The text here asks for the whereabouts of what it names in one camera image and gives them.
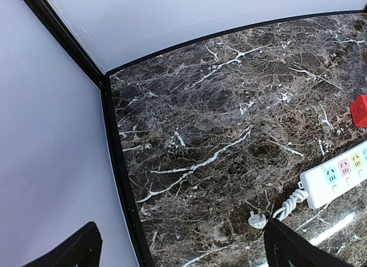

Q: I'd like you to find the white power strip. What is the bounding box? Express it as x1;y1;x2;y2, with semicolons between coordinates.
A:
299;141;366;210

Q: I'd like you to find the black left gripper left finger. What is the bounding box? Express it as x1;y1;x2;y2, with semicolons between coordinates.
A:
26;222;103;267

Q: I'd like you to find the white power strip cable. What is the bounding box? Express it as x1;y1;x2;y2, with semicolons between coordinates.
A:
247;187;308;230

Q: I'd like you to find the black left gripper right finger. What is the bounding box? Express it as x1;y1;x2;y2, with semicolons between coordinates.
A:
264;219;347;267

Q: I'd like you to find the red cube socket adapter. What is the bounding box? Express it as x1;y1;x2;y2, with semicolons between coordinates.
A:
350;95;367;128

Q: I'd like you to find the black table edge rail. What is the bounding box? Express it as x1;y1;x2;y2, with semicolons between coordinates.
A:
107;13;366;266

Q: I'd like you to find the black corner frame post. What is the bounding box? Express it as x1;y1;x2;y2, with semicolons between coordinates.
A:
23;0;106;89

